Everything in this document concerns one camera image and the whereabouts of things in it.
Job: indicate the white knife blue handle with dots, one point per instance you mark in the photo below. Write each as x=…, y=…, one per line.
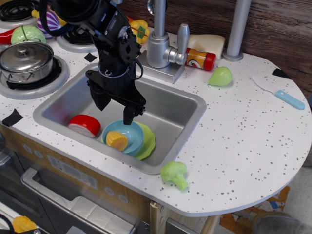
x=270, y=84

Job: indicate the green plastic plate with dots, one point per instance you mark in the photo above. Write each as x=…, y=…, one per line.
x=149, y=142

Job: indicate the green toy cabbage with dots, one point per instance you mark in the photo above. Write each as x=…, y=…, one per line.
x=27, y=33

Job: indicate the back left stove burner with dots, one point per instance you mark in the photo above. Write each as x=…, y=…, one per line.
x=15, y=13

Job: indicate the grey shoe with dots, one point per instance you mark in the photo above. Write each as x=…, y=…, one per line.
x=278, y=223

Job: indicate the black tape left edge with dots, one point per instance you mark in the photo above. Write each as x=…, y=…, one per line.
x=12, y=119

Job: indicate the yellow object bottom left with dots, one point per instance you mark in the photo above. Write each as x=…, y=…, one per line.
x=23, y=224

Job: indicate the light blue plastic bowl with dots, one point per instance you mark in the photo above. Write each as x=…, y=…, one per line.
x=133, y=132

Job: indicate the back right stove burner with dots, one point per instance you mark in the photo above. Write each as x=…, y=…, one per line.
x=77, y=41

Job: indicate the cream toy bottle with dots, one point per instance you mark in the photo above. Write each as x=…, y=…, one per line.
x=207, y=43

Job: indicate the grey metal pole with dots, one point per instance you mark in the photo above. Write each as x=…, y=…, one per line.
x=233, y=51

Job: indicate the stove burner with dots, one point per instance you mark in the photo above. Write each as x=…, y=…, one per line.
x=77, y=41
x=15, y=13
x=48, y=85

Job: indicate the yellow toy bell pepper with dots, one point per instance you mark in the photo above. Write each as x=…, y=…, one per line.
x=141, y=30

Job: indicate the black tape edge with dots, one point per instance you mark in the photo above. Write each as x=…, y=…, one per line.
x=280, y=73
x=12, y=119

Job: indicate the grey toy sink basin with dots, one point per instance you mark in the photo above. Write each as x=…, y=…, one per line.
x=171, y=114

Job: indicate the green toy pear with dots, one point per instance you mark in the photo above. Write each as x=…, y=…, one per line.
x=220, y=77

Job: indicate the red toy chili pepper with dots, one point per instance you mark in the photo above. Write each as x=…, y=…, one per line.
x=5, y=37

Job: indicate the black tape near sink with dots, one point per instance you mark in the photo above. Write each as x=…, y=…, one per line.
x=90, y=57

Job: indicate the red yellow toy can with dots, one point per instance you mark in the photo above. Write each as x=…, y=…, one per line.
x=200, y=59

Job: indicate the yellow toy corn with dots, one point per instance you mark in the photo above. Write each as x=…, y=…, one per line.
x=116, y=140

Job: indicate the silver toy faucet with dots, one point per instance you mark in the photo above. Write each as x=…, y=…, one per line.
x=161, y=60

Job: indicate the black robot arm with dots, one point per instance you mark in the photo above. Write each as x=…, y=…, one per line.
x=117, y=49

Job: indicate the purple white toy onion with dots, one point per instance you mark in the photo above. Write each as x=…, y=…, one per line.
x=50, y=27

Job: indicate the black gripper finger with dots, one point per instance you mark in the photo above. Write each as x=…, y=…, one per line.
x=99, y=96
x=128, y=114

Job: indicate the front left stove burner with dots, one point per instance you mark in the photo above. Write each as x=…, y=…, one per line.
x=48, y=85

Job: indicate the steel pot with lid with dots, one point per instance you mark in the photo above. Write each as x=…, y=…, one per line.
x=26, y=62

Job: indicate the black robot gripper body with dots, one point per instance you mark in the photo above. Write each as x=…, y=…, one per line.
x=121, y=89

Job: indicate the green toy broccoli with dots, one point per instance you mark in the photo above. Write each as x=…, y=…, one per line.
x=174, y=171

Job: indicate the black tape right edge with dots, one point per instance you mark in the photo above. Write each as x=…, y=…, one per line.
x=280, y=73

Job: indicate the red toy cheese wedge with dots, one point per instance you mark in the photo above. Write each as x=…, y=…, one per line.
x=85, y=124

